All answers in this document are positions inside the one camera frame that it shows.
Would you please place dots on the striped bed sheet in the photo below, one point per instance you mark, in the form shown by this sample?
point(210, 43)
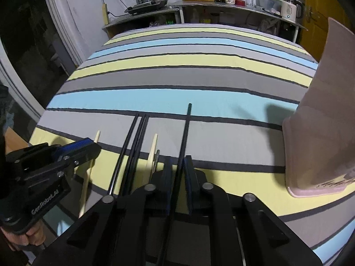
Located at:
point(194, 74)

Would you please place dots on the white electric kettle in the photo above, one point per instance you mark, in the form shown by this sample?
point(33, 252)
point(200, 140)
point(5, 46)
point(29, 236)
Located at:
point(288, 9)

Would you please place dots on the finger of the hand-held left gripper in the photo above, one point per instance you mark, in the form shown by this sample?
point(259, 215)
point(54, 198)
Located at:
point(86, 155)
point(75, 145)

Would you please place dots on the pink utensil holder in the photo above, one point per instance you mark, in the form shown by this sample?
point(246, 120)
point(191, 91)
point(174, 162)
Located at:
point(319, 133)

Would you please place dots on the white door frame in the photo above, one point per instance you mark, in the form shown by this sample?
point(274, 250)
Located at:
point(63, 33)

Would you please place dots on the person's left hand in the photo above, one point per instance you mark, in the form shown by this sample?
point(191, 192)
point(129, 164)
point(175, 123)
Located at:
point(25, 239)

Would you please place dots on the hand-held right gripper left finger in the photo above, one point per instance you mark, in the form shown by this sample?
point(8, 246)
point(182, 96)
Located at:
point(166, 188)

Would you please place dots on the metal kitchen counter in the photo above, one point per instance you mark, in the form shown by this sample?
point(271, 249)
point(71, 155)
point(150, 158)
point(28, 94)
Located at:
point(199, 4)

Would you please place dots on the beige wooden chopstick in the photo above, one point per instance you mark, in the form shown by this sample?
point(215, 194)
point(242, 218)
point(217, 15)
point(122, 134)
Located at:
point(152, 155)
point(85, 191)

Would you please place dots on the black chopstick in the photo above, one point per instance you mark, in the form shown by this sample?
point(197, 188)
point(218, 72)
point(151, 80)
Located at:
point(124, 152)
point(184, 141)
point(141, 144)
point(136, 144)

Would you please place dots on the glass mug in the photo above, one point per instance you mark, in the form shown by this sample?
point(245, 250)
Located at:
point(249, 2)

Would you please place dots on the gas stove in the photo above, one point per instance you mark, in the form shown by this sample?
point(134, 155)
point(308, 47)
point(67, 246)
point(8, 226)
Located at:
point(147, 7)

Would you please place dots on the metal chopstick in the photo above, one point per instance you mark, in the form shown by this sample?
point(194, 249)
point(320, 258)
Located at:
point(156, 160)

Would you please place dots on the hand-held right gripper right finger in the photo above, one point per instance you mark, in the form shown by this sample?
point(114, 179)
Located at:
point(188, 184)

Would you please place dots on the yellow wooden door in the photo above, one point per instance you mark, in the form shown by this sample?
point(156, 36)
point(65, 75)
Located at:
point(319, 0)

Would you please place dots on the wooden rolling pin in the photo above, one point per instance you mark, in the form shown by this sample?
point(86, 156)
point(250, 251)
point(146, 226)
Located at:
point(104, 13)

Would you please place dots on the white plastic container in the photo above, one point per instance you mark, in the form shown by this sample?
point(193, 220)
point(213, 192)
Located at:
point(267, 4)

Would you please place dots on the low metal table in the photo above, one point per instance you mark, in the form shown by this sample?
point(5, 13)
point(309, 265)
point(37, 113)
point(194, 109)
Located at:
point(116, 22)

